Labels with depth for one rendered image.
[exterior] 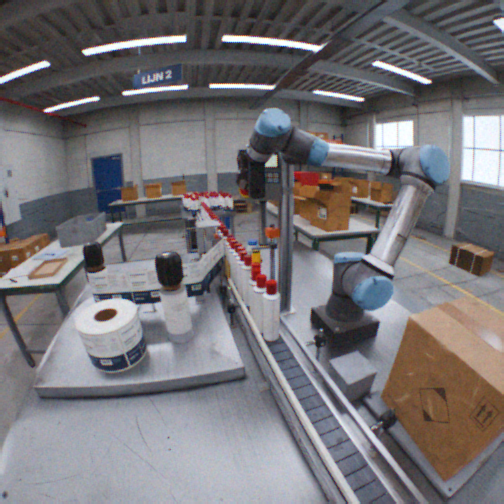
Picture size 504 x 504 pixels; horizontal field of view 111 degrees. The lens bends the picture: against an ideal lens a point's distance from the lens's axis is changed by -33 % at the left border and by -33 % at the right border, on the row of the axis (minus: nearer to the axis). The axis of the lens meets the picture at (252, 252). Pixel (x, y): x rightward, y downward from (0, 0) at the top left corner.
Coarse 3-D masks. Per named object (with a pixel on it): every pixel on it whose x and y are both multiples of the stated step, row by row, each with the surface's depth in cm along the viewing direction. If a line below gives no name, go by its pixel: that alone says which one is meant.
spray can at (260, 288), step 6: (258, 276) 78; (264, 276) 78; (258, 282) 77; (264, 282) 77; (258, 288) 78; (264, 288) 78; (258, 294) 78; (258, 300) 78; (258, 306) 79; (258, 312) 80; (258, 318) 81; (258, 324) 82; (258, 330) 82
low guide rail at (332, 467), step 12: (240, 300) 97; (252, 324) 82; (264, 348) 71; (276, 372) 62; (288, 384) 57; (288, 396) 54; (300, 408) 50; (300, 420) 48; (312, 432) 43; (324, 456) 38; (336, 468) 35; (336, 480) 33; (348, 492) 29
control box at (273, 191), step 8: (280, 160) 83; (272, 168) 85; (280, 168) 84; (280, 176) 85; (272, 184) 87; (280, 184) 86; (240, 192) 92; (272, 192) 88; (280, 192) 87; (264, 200) 91; (272, 200) 90; (280, 200) 89
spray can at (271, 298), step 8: (272, 280) 75; (272, 288) 73; (264, 296) 74; (272, 296) 73; (264, 304) 75; (272, 304) 74; (264, 312) 76; (272, 312) 75; (264, 320) 77; (272, 320) 75; (264, 328) 78; (272, 328) 77; (264, 336) 79; (272, 336) 78
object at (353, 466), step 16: (272, 352) 74; (288, 352) 73; (288, 368) 67; (304, 384) 61; (288, 400) 56; (304, 400) 55; (320, 400) 55; (320, 416) 50; (320, 432) 46; (336, 432) 45; (336, 448) 42; (352, 448) 41; (336, 464) 38; (352, 464) 37; (352, 480) 34; (368, 480) 33; (368, 496) 30; (384, 496) 29
